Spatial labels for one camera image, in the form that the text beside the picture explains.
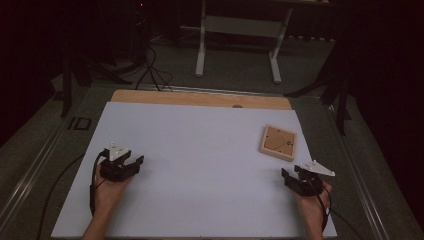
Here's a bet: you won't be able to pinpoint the person's right hand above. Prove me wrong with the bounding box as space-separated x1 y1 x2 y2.
293 181 334 228

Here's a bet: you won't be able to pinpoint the black floor cable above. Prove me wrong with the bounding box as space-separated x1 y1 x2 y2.
329 207 365 240
35 152 86 240

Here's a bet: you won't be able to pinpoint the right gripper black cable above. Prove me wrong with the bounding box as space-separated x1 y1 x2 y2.
312 185 335 233

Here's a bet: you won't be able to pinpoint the black rectangular floor bracket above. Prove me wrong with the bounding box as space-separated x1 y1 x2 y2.
67 116 93 131

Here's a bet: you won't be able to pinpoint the white metal table frame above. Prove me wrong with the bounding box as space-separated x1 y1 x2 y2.
194 0 295 85

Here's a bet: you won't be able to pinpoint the tangled black floor cables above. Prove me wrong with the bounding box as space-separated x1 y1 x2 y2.
134 43 175 93

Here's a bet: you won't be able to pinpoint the small wooden box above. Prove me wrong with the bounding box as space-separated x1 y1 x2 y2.
258 124 298 163

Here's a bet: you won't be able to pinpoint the metal floor strip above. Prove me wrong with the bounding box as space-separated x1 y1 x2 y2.
89 81 295 98

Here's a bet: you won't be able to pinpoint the metal floor rail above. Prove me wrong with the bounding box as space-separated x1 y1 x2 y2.
0 111 69 229
323 103 392 240

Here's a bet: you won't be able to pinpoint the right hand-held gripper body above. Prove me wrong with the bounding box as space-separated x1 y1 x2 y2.
290 160 336 197

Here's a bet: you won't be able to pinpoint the person's left hand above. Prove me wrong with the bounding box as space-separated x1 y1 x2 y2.
94 164 133 218

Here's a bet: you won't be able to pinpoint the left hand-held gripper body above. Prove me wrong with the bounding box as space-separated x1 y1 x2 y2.
99 141 142 183

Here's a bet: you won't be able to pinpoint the white table sheet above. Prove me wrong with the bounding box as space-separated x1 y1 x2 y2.
50 101 338 239

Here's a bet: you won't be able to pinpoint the black stand with slanted legs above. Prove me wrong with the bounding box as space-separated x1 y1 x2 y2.
59 49 134 118

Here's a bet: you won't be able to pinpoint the black tripod stand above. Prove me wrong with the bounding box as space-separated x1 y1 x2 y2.
283 63 354 137

